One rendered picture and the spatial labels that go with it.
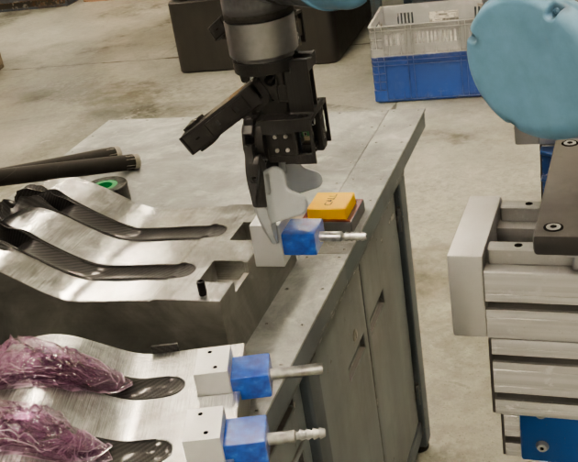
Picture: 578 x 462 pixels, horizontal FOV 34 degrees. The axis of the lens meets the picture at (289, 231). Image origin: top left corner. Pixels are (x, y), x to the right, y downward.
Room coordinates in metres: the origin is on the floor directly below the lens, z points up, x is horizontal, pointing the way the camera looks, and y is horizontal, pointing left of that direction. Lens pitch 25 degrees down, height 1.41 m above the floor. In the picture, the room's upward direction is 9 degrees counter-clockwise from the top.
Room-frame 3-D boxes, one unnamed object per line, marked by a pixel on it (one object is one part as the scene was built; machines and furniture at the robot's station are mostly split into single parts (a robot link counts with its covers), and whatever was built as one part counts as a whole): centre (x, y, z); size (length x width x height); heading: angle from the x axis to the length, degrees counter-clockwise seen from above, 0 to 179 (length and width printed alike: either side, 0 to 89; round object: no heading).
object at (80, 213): (1.15, 0.26, 0.92); 0.35 x 0.16 x 0.09; 68
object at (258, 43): (1.01, -0.01, 1.17); 0.08 x 0.08 x 0.05
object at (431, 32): (4.29, -0.84, 0.28); 0.61 x 0.41 x 0.15; 71
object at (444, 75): (4.29, -0.83, 0.11); 0.61 x 0.41 x 0.22; 71
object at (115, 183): (1.52, 0.30, 0.82); 0.08 x 0.08 x 0.04
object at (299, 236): (1.00, -0.03, 0.93); 0.13 x 0.05 x 0.05; 70
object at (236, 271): (1.02, 0.09, 0.87); 0.05 x 0.05 x 0.04; 68
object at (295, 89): (1.00, -0.01, 1.09); 0.09 x 0.08 x 0.12; 70
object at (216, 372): (0.84, 0.05, 0.86); 0.13 x 0.05 x 0.05; 86
